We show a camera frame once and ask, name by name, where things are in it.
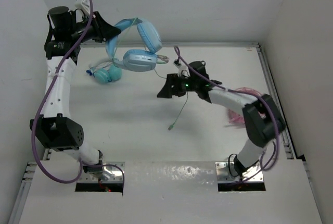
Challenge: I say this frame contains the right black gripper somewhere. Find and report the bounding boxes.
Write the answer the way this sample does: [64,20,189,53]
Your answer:
[157,74,197,99]

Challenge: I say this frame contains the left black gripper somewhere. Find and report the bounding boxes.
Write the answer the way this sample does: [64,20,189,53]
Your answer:
[68,11,119,44]

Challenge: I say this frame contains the light blue headphones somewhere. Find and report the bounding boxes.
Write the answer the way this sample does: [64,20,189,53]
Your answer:
[106,18,162,72]

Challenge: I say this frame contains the green headphone cable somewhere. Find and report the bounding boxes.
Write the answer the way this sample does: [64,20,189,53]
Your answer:
[109,17,189,131]

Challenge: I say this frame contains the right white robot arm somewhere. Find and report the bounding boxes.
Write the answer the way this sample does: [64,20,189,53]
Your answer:
[157,61,286,176]

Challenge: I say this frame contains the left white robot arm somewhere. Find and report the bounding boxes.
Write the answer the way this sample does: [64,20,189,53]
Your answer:
[30,6,120,175]

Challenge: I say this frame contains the teal headphones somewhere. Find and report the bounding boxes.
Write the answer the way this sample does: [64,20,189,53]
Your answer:
[86,57,122,84]

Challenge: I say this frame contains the pink headphones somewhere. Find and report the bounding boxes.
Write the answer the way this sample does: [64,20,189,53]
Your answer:
[227,87,263,128]

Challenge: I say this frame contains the white front cover board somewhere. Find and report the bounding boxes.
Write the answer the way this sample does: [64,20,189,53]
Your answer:
[20,160,321,223]

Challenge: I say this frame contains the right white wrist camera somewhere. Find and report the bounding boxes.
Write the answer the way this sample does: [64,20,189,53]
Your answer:
[173,59,187,77]

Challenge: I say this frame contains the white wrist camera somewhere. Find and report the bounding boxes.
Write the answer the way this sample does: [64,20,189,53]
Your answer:
[173,59,187,77]
[75,0,91,15]

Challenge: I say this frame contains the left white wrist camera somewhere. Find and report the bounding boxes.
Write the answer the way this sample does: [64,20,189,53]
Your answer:
[75,0,91,15]

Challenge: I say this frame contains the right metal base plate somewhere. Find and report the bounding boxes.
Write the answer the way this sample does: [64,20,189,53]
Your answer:
[215,161,264,183]

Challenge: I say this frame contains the metal base plate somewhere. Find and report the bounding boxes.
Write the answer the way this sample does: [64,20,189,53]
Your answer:
[78,164,124,183]
[215,161,264,183]

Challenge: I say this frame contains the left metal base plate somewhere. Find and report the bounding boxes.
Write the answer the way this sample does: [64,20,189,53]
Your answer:
[78,164,124,183]

